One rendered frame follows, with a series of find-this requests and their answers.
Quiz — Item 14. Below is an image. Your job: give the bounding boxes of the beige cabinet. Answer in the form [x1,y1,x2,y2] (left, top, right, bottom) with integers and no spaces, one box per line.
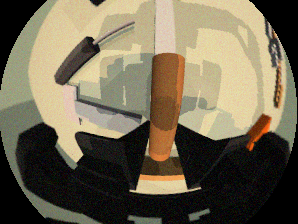
[89,0,105,7]

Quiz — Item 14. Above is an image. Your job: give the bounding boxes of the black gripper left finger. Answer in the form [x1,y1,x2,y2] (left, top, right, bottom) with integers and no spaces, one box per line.
[74,121,149,190]

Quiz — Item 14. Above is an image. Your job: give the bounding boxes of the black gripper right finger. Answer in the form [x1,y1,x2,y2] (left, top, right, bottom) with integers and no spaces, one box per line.
[173,123,251,190]

